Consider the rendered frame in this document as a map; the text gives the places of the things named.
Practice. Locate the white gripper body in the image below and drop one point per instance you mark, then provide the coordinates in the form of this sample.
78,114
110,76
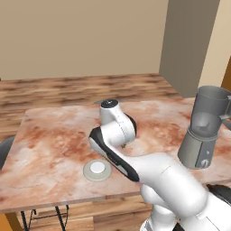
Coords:
123,145

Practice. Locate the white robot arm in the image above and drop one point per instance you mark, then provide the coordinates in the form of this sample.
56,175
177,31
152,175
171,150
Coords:
168,180

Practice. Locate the dark grey stool seat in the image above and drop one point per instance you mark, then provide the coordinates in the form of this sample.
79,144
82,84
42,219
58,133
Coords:
5,150

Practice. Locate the black metal stool frame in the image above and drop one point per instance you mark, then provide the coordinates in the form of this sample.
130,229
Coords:
60,215

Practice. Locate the orange wooden cabinet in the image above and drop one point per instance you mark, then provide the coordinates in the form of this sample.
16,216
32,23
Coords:
227,76

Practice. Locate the grey round blender lid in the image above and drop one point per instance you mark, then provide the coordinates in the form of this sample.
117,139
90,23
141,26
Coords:
97,170

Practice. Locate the grey blender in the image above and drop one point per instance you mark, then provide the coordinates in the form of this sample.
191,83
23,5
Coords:
200,147

